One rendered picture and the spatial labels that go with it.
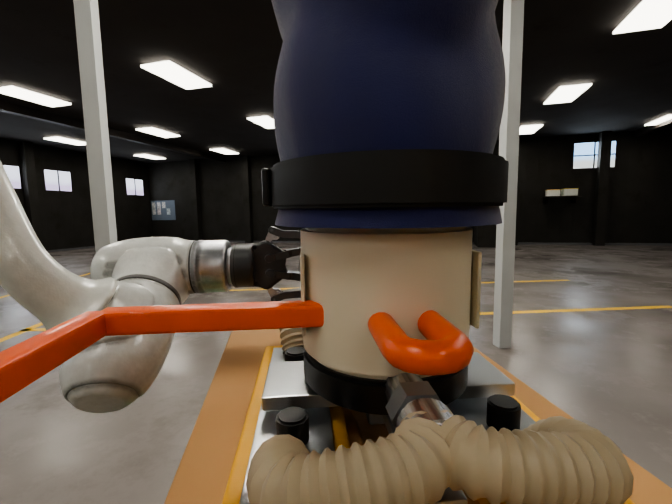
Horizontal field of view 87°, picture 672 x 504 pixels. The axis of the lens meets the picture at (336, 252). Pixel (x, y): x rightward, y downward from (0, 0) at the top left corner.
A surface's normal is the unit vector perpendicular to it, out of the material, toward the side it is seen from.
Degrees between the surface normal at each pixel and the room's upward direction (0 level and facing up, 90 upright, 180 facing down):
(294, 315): 91
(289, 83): 87
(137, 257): 37
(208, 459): 1
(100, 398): 130
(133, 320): 91
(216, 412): 1
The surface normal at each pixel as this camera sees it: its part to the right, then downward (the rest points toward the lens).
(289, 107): -0.84, 0.18
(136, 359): 0.86, -0.22
